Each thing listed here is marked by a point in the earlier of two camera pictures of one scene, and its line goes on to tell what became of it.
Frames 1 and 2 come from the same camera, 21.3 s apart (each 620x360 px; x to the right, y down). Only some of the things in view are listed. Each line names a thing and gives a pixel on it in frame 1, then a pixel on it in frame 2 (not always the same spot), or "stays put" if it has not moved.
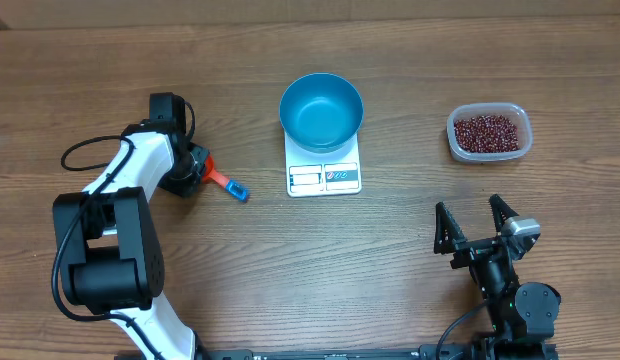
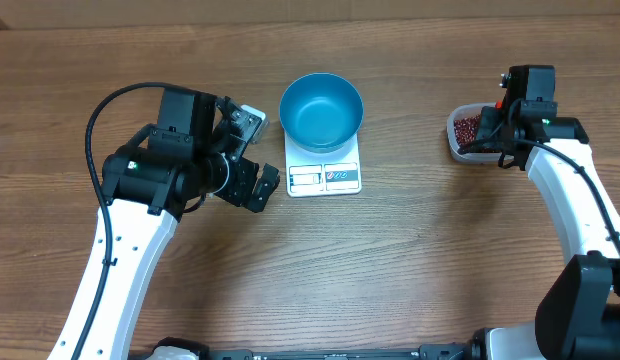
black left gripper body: x=184 y=180 → x=240 y=181
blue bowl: x=321 y=112 stays put
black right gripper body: x=494 y=276 → x=490 y=126
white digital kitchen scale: x=323 y=174 stays put
